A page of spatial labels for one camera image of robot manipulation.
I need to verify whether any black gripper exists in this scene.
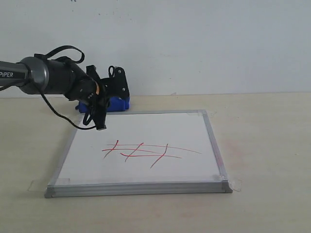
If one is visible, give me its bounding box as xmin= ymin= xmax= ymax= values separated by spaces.
xmin=86 ymin=65 xmax=129 ymax=131

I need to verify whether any blue cloth eraser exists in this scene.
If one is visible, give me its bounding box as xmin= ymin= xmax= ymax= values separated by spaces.
xmin=75 ymin=97 xmax=130 ymax=113

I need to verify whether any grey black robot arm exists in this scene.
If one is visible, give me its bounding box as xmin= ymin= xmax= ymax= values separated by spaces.
xmin=0 ymin=54 xmax=130 ymax=131

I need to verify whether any clear tape back right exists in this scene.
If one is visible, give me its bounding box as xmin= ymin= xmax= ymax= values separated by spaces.
xmin=187 ymin=109 xmax=217 ymax=117

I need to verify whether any clear tape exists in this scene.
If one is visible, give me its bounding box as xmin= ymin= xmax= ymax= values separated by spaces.
xmin=187 ymin=109 xmax=217 ymax=117
xmin=27 ymin=178 xmax=70 ymax=192
xmin=213 ymin=175 xmax=242 ymax=193

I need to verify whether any clear tape front left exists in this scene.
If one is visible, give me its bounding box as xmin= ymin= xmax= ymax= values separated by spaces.
xmin=27 ymin=178 xmax=70 ymax=192

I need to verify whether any clear tape front right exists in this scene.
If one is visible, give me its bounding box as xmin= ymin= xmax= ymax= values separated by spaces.
xmin=213 ymin=175 xmax=242 ymax=193

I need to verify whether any black cable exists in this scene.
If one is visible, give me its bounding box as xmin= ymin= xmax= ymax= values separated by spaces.
xmin=0 ymin=45 xmax=98 ymax=131

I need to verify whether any white board with aluminium frame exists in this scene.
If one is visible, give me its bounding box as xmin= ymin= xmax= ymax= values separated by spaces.
xmin=44 ymin=110 xmax=228 ymax=198

